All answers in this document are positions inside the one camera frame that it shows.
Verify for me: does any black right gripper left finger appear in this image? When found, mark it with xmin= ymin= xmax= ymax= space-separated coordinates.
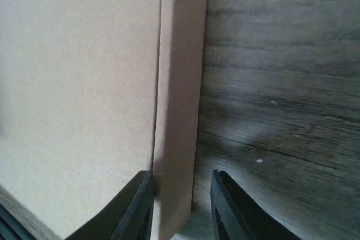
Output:
xmin=67 ymin=170 xmax=154 ymax=240

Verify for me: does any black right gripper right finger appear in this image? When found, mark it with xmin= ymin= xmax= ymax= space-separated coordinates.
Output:
xmin=210 ymin=170 xmax=300 ymax=240

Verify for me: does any cardboard box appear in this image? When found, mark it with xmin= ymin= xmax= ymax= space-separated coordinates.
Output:
xmin=1 ymin=0 xmax=207 ymax=239

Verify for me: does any black aluminium frame rail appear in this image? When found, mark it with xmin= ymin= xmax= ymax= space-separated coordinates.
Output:
xmin=1 ymin=193 xmax=36 ymax=240

